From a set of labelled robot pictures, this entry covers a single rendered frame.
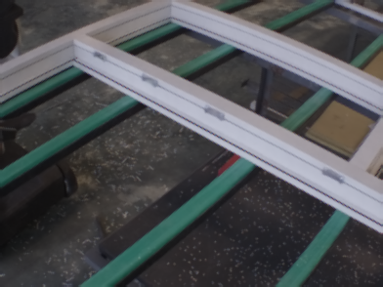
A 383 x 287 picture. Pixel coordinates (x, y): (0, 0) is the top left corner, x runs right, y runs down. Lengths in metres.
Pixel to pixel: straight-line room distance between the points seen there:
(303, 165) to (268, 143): 0.09
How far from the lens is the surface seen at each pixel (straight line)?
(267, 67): 1.49
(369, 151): 1.00
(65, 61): 1.32
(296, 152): 0.94
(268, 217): 1.27
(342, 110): 1.69
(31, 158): 1.00
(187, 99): 1.06
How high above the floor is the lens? 1.50
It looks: 37 degrees down
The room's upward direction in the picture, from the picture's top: 6 degrees clockwise
